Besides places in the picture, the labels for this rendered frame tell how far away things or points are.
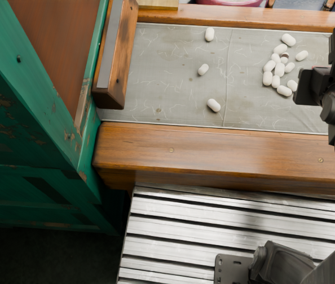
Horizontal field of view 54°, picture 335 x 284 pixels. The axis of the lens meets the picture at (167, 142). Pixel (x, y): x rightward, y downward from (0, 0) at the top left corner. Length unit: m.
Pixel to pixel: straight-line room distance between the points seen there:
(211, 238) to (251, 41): 0.50
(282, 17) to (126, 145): 0.53
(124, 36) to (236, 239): 0.51
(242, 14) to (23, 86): 0.66
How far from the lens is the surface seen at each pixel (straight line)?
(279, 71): 0.85
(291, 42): 0.92
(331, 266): 0.35
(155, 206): 0.76
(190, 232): 0.75
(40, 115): 0.45
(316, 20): 0.98
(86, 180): 0.69
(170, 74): 0.82
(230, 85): 0.82
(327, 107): 0.50
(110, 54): 0.71
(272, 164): 0.72
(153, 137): 0.71
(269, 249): 0.62
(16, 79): 0.39
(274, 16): 0.95
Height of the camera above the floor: 1.41
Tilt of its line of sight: 66 degrees down
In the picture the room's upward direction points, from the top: straight up
